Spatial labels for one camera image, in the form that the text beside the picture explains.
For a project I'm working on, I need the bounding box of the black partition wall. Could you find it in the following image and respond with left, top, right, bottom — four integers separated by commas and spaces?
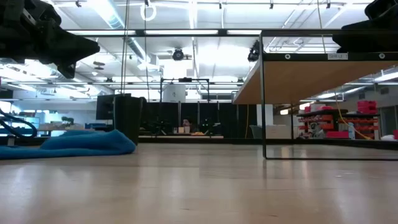
139, 101, 257, 139

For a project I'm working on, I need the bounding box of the black ceiling camera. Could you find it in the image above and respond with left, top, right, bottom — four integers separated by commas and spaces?
172, 48, 185, 62
247, 40, 261, 62

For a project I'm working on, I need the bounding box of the white storage box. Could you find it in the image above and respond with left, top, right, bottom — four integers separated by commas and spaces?
265, 124, 293, 139

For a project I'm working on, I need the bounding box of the blue cloth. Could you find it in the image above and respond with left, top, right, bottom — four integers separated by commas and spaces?
0, 129, 137, 161

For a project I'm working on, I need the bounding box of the thin yellow hanging cable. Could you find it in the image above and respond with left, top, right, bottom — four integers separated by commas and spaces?
333, 92, 374, 141

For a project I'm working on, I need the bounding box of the wooden shelf with black frame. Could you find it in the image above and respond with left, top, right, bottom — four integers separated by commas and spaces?
232, 29, 398, 161

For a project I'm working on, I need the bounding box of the black monitor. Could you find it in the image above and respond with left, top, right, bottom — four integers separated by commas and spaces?
95, 93, 132, 121

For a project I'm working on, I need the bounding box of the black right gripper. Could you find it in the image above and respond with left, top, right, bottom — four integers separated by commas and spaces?
331, 0, 398, 54

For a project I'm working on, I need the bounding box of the black background rig frame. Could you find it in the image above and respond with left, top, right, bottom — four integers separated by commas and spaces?
159, 77, 210, 138

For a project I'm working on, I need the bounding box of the black metal rig frame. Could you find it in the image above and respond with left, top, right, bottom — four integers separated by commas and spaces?
0, 135, 398, 151

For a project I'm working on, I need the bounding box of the rack with red bins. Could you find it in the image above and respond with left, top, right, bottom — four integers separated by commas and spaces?
295, 100, 381, 140

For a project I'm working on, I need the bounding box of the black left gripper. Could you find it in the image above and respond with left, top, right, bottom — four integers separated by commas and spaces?
18, 0, 101, 79

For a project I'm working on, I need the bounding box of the white hanging ring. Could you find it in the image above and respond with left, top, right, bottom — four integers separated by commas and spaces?
139, 2, 157, 22

